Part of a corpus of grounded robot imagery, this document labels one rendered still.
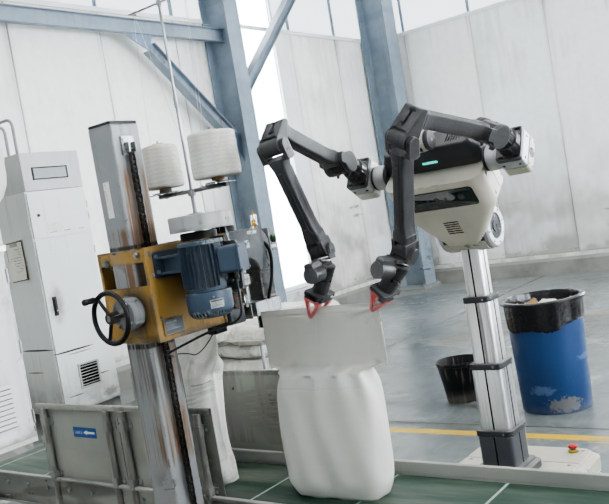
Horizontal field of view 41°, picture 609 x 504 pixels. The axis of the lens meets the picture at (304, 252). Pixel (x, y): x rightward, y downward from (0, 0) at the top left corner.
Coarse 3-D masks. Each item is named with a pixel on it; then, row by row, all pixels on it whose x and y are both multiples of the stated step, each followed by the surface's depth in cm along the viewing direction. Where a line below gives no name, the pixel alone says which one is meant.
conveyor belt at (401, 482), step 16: (0, 464) 397; (16, 464) 392; (32, 464) 387; (48, 464) 382; (240, 464) 332; (256, 464) 328; (272, 464) 325; (240, 480) 312; (256, 480) 308; (272, 480) 305; (288, 480) 302; (400, 480) 283; (416, 480) 280; (432, 480) 277; (448, 480) 275; (464, 480) 272; (240, 496) 294; (256, 496) 291; (272, 496) 288; (288, 496) 285; (304, 496) 283; (384, 496) 270; (400, 496) 268; (416, 496) 265; (432, 496) 263; (448, 496) 261; (464, 496) 259; (480, 496) 256; (496, 496) 254; (512, 496) 252; (528, 496) 250; (544, 496) 248; (560, 496) 246; (576, 496) 244; (592, 496) 242; (608, 496) 240
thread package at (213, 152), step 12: (204, 132) 262; (216, 132) 263; (228, 132) 266; (192, 144) 265; (204, 144) 263; (216, 144) 263; (228, 144) 265; (192, 156) 266; (204, 156) 263; (216, 156) 263; (228, 156) 264; (192, 168) 267; (204, 168) 263; (216, 168) 263; (228, 168) 264; (240, 168) 270
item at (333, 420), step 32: (288, 320) 284; (320, 320) 275; (352, 320) 269; (288, 352) 287; (320, 352) 277; (352, 352) 271; (384, 352) 264; (288, 384) 280; (320, 384) 271; (352, 384) 266; (288, 416) 280; (320, 416) 271; (352, 416) 265; (384, 416) 270; (288, 448) 283; (320, 448) 274; (352, 448) 266; (384, 448) 267; (320, 480) 276; (352, 480) 268; (384, 480) 267
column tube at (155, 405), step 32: (96, 128) 263; (128, 128) 265; (96, 160) 265; (128, 160) 264; (128, 192) 262; (128, 224) 261; (128, 352) 269; (160, 352) 266; (160, 384) 265; (160, 416) 264; (160, 448) 267; (192, 448) 273; (160, 480) 269
